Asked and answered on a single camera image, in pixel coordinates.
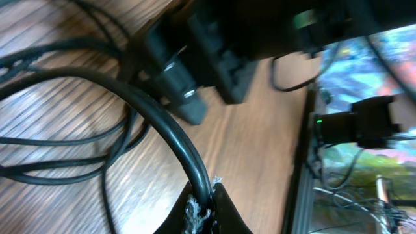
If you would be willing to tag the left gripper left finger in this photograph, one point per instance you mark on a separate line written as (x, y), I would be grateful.
(175, 221)

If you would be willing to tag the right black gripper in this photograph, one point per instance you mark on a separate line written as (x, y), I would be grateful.
(183, 49)

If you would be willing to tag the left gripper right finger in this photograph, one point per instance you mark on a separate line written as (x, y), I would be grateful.
(227, 219)

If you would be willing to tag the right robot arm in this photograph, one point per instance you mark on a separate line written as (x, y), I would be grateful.
(274, 28)

